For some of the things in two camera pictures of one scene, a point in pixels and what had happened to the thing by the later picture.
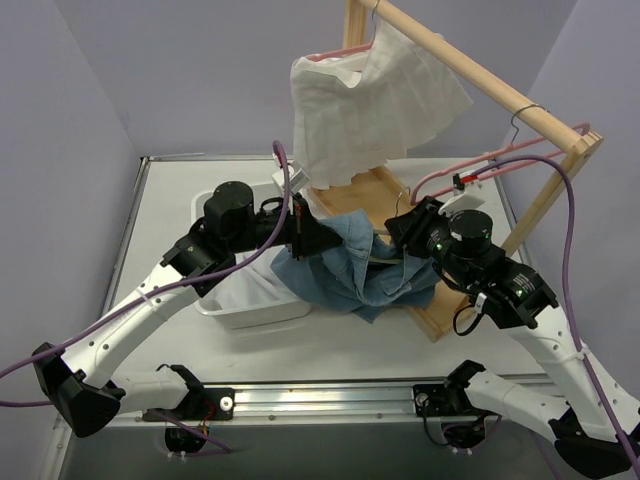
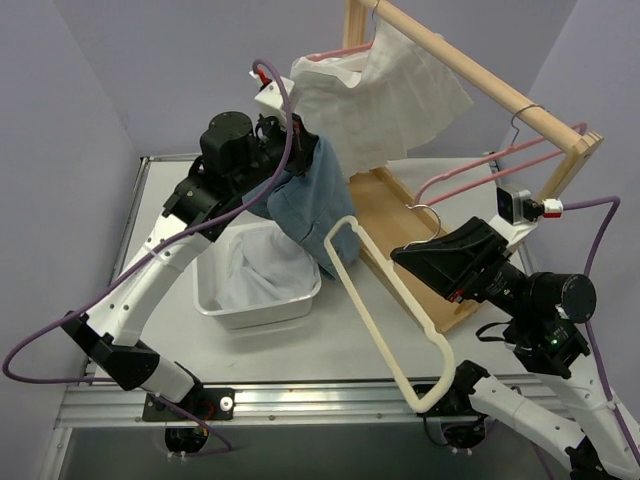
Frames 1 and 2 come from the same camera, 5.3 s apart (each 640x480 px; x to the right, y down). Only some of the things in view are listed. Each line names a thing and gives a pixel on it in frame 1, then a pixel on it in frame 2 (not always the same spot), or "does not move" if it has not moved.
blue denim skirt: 362,273 → 308,207
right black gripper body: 407,226 → 480,270
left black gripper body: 300,227 → 302,145
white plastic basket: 241,317 does not move
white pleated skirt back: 353,114 does not move
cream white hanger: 385,232 → 423,406
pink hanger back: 355,48 does not move
